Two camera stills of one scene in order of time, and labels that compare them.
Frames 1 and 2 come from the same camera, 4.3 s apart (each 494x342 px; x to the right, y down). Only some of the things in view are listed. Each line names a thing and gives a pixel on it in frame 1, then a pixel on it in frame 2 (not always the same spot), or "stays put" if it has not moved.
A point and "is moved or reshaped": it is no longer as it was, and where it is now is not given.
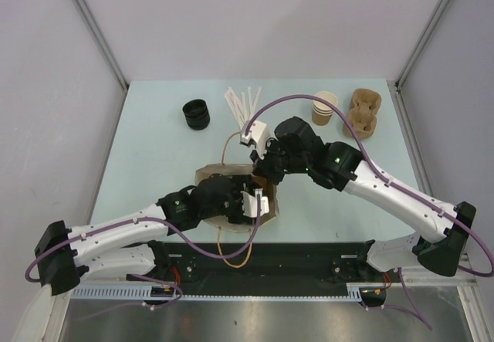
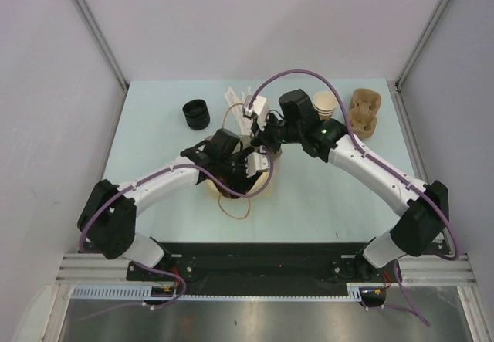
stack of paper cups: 321,112 stays put
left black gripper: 241,184 to 236,184
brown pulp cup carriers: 362,114 stays put
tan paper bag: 221,223 is moved or reshaped
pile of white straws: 241,110 stays put
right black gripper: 262,167 to 262,137
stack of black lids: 196,113 stays put
